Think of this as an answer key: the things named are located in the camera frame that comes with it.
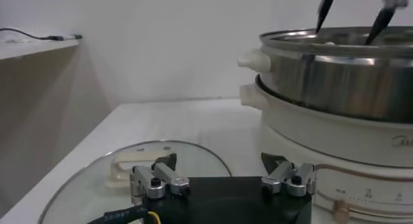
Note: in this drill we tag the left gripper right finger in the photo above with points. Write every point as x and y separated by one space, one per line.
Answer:
297 181

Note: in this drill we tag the stainless steel steamer basket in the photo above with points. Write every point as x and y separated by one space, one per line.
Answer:
338 83

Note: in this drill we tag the white side desk with mouse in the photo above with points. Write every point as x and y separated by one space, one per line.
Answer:
32 49

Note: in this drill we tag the black and grey adapter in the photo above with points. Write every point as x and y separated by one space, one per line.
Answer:
73 36

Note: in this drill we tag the glass pot lid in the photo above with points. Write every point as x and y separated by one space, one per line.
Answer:
96 193

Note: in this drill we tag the white electric cooker base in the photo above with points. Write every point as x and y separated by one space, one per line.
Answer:
322 138

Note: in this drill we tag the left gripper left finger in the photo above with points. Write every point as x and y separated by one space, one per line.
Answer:
151 183

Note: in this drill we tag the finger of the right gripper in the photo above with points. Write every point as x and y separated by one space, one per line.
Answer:
380 22
324 9

